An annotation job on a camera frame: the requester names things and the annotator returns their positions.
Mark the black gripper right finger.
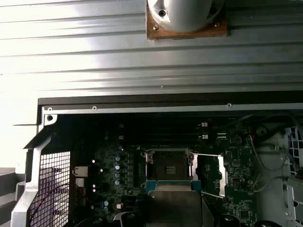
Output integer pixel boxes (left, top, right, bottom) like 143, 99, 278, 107
200, 192, 239, 227

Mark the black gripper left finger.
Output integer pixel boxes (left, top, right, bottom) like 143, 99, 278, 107
113, 192, 149, 227

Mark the silver CPU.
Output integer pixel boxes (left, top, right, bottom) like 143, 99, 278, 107
144, 179, 203, 227

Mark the metal socket cover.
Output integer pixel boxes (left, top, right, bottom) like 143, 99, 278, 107
190, 153, 230, 199

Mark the CPU socket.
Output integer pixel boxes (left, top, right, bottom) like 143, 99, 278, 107
140, 148, 198, 184

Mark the green motherboard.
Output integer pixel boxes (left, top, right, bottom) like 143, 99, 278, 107
72, 118, 260, 227

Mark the metal drive cage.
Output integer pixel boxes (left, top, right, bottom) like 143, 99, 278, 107
250, 122, 303, 227

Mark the silver network port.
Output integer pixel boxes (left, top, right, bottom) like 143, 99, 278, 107
74, 166, 88, 177

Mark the black open PC case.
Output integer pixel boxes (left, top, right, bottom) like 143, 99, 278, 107
10, 91, 303, 227

